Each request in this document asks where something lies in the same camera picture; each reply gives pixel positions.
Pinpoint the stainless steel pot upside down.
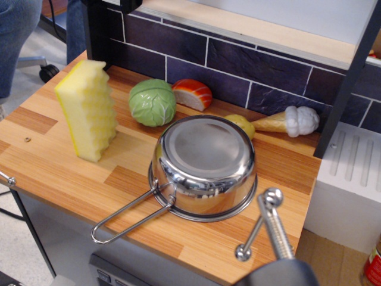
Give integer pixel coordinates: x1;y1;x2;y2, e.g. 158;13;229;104
91;115;258;245

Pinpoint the yellow wavy sponge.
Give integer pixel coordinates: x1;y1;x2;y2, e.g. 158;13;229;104
55;60;118;162

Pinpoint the toy salmon sushi piece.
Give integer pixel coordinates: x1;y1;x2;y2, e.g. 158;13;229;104
172;79;213;111

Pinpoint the yellow toy potato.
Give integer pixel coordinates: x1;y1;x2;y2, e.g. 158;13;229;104
224;114;255;140

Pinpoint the green toy cabbage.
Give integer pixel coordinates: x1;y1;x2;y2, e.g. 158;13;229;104
129;79;176;127

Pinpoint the toy ice cream cone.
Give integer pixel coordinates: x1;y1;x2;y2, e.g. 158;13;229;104
252;106;320;138

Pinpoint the grey appliance control panel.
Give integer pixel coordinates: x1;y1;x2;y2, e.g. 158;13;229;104
89;254;148;286

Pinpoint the office chair base with caster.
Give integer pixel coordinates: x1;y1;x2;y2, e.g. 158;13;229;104
17;56;60;83

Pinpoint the white toy sink drainboard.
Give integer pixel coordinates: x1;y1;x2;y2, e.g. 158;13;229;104
304;123;380;253

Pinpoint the wooden upper shelf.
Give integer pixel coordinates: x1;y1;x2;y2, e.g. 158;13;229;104
107;0;375;71

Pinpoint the metal clamp knob left edge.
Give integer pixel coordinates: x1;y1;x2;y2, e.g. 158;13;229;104
0;172;17;186

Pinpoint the person leg in blue jeans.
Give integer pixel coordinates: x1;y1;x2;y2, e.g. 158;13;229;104
1;1;42;104

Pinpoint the red labelled jar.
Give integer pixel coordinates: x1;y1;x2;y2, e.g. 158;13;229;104
361;240;380;286

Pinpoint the black vertical frame post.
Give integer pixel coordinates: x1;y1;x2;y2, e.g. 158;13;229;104
314;1;380;158

